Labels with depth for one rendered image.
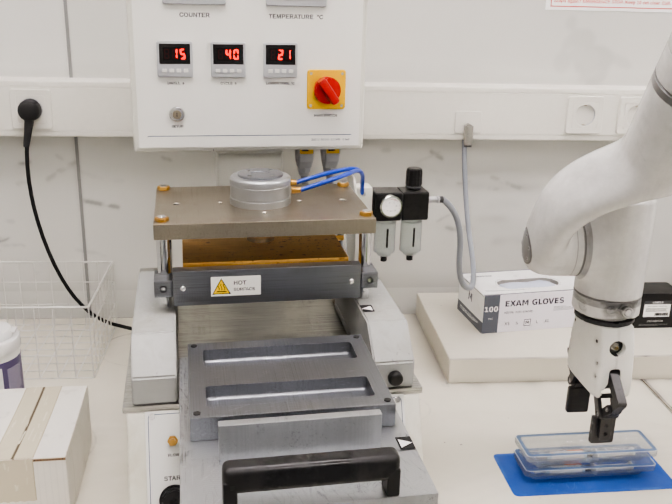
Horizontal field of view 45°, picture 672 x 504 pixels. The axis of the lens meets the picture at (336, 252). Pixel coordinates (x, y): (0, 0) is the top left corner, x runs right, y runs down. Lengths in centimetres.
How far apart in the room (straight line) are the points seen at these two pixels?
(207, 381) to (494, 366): 66
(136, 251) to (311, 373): 81
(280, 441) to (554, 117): 99
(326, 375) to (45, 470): 38
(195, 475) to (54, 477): 34
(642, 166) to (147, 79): 65
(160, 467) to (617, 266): 59
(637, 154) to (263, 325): 54
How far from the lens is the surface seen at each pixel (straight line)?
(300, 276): 99
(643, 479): 122
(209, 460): 76
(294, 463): 69
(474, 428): 126
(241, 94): 116
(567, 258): 101
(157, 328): 96
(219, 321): 114
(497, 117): 154
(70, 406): 115
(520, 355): 140
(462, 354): 138
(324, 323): 113
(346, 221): 99
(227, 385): 83
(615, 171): 94
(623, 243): 103
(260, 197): 102
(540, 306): 149
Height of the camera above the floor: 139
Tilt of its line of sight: 19 degrees down
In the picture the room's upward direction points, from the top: 2 degrees clockwise
